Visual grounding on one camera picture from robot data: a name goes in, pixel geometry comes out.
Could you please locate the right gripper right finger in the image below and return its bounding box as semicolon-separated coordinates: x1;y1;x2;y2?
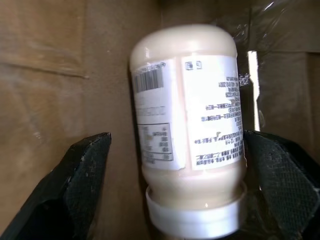
242;129;320;240

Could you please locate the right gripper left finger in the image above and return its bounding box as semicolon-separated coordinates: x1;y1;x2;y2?
0;131;113;240

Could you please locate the cream sauce bottle white cap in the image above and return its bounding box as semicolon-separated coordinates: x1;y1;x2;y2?
129;24;249;239

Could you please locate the brown paper bag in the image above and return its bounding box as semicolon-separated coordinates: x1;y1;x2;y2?
0;0;320;240

